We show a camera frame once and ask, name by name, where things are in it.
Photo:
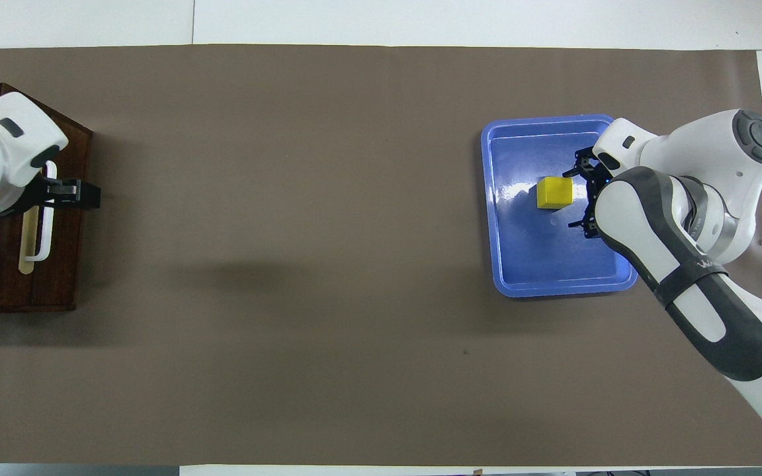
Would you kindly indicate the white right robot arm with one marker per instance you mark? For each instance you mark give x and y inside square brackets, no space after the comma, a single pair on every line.
[685,152]

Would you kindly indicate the brown table mat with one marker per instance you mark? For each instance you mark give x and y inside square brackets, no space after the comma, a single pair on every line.
[288,264]

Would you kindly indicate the yellow block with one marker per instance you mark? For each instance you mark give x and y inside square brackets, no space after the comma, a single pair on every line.
[555,192]

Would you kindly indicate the dark wooden cabinet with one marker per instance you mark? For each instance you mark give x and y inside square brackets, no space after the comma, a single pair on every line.
[70,264]

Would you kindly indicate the blue plastic tray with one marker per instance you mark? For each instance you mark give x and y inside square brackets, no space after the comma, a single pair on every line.
[533,258]

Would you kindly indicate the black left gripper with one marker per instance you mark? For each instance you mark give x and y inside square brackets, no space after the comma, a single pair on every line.
[40,195]

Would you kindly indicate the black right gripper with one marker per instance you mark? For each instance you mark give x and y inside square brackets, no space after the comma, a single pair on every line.
[600,178]

